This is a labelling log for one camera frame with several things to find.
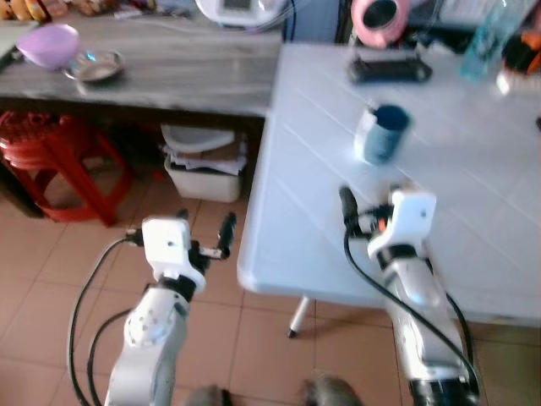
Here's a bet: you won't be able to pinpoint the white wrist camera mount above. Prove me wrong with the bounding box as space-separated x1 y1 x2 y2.
140 217 207 290
367 189 439 260

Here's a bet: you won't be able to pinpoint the small metal dish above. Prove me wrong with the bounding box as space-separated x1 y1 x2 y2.
64 50 126 84

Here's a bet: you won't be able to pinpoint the long black left arm cable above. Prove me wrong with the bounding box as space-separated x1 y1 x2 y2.
66 230 143 406

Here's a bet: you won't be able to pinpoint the teal clear plastic bottle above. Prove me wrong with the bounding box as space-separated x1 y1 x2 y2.
460 0 530 84

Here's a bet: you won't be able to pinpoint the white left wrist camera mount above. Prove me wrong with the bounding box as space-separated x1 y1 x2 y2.
140 217 207 290

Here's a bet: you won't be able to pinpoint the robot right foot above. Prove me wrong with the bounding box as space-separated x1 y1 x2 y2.
303 374 365 406

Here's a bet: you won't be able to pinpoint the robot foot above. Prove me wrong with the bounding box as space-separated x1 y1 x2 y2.
184 384 234 406
303 374 365 406

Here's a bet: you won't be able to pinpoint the blue and white mug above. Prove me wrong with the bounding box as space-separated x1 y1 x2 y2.
352 102 413 167

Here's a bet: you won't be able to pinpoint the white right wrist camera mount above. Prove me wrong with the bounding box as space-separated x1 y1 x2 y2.
367 189 439 260

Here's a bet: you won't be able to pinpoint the pink round container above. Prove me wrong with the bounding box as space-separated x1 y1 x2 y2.
350 0 413 50

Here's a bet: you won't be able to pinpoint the flat black case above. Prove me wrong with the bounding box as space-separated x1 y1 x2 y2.
347 52 434 86

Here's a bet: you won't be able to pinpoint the purple plastic bowl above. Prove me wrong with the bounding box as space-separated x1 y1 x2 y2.
16 23 82 71

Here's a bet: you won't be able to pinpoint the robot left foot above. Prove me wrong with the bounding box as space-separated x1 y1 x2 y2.
184 384 234 406

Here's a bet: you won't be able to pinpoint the white kitchen appliance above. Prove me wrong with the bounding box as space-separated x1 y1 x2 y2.
195 0 285 34

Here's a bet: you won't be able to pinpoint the white table leg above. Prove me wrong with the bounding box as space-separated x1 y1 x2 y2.
287 295 313 340

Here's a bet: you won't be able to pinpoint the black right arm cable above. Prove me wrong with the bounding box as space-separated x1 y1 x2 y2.
342 225 481 400

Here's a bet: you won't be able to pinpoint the yellow snack packets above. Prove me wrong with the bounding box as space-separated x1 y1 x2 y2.
3 0 70 23

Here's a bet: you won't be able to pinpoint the orange and black object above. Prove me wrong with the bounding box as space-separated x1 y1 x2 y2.
502 29 541 79

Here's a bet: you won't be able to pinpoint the white plastic storage box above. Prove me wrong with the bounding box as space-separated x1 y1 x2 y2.
160 123 249 205

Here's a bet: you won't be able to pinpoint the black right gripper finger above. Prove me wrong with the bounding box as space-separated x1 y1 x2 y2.
339 185 361 229

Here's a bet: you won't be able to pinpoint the short black left arm cable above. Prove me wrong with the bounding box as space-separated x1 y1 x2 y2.
86 308 134 406

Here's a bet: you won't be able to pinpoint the red plastic stool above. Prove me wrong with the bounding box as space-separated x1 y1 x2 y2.
0 111 133 228

